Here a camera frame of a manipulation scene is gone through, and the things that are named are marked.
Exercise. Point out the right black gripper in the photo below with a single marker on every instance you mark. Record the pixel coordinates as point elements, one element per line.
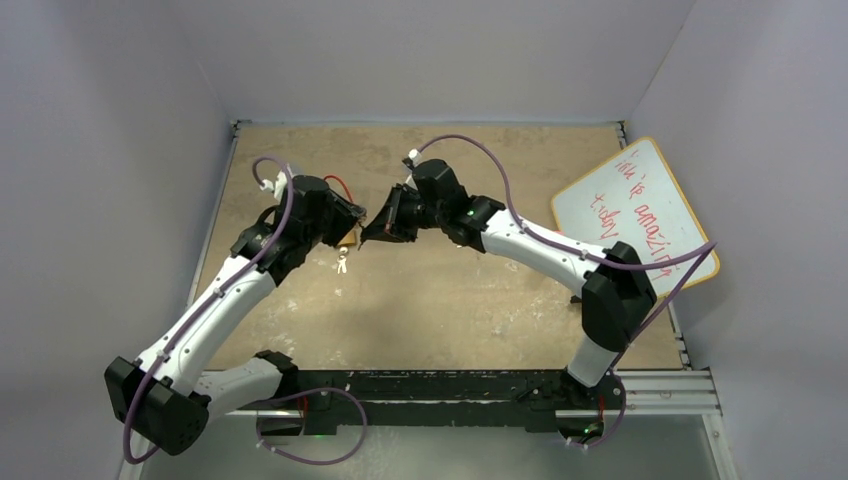
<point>391,226</point>

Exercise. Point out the silver keys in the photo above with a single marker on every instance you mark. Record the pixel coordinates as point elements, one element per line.
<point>342,263</point>

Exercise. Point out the red cable lock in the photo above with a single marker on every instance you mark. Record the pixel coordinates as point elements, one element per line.
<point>341,183</point>

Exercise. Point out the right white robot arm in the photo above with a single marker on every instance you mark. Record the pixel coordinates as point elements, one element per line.
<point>616,295</point>

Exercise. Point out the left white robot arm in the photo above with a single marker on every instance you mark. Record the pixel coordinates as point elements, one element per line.
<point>212,318</point>

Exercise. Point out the whiteboard with yellow frame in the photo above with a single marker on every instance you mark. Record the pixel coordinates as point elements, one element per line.
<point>634,198</point>

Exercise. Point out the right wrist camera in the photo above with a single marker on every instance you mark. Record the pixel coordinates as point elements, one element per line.
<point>413,159</point>

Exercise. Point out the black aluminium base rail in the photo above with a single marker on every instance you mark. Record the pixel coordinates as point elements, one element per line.
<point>538,401</point>

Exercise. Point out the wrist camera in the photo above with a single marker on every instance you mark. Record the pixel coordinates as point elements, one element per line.
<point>413,159</point>
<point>276,187</point>

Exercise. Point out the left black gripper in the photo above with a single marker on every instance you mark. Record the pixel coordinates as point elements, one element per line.
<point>347,218</point>

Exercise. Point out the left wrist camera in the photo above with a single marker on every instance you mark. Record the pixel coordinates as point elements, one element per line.
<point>276,187</point>

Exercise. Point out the brass padlock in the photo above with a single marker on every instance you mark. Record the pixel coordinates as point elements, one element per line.
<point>351,239</point>

